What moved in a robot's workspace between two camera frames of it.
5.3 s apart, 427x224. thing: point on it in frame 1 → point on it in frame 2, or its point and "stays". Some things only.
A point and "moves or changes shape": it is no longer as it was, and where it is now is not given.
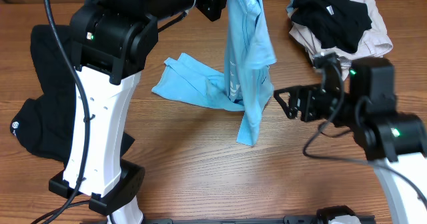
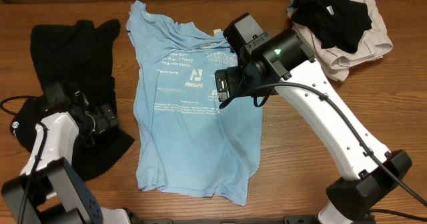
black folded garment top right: (339, 21) stays
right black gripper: (308, 93) → (239, 89)
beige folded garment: (377, 43) stays
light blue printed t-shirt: (245, 85) moves or changes shape
